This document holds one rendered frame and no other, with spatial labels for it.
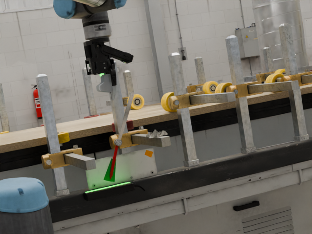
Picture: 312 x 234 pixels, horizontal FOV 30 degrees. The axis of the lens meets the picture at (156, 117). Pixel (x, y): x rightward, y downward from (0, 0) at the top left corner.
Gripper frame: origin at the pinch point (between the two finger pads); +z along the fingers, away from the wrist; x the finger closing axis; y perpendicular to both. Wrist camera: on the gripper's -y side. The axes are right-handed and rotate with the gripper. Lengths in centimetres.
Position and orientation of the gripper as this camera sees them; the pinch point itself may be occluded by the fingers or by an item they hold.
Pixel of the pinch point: (114, 96)
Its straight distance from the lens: 200.4
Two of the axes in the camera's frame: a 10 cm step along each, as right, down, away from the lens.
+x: 3.6, 0.0, -9.3
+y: -9.2, 1.7, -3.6
